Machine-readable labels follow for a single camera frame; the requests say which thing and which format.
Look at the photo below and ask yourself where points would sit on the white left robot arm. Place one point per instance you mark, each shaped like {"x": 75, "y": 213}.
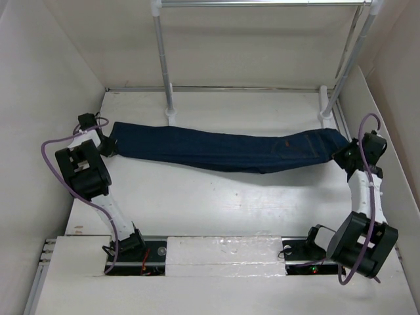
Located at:
{"x": 84, "y": 171}

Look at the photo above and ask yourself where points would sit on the white clothes rack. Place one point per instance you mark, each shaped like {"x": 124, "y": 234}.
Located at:
{"x": 287, "y": 46}

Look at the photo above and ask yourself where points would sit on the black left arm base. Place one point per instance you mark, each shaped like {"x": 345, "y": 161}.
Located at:
{"x": 137, "y": 256}

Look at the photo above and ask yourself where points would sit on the silver wire hanger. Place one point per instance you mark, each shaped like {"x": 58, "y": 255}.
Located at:
{"x": 356, "y": 17}

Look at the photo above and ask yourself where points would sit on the dark blue denim trousers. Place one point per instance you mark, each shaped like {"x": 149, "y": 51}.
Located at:
{"x": 225, "y": 152}

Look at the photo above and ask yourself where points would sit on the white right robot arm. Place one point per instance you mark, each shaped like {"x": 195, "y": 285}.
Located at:
{"x": 364, "y": 239}

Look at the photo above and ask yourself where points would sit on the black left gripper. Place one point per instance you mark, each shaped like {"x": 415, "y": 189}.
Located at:
{"x": 111, "y": 149}

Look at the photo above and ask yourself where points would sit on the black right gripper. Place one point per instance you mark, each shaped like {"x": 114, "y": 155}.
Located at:
{"x": 338, "y": 155}

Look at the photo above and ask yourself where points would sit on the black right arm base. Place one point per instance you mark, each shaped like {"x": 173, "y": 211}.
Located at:
{"x": 306, "y": 256}

